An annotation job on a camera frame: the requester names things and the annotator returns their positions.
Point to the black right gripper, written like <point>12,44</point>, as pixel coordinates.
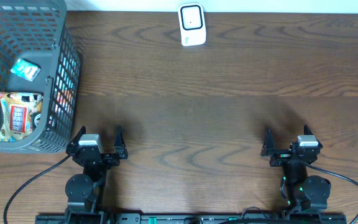
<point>281,156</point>

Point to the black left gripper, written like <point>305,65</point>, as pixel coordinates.
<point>120,151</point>

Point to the yellow snack bag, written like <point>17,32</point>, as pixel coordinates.
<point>18,113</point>

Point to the small teal tissue pack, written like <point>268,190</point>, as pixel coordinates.
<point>24,69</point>

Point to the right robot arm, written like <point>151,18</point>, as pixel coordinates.
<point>305,193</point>

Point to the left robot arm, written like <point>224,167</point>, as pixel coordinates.
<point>85,190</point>

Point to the white barcode scanner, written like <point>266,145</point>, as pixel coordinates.
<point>192,24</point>

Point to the dark grey plastic basket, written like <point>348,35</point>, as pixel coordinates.
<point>35,31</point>

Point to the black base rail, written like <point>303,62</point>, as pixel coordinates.
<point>135,218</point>

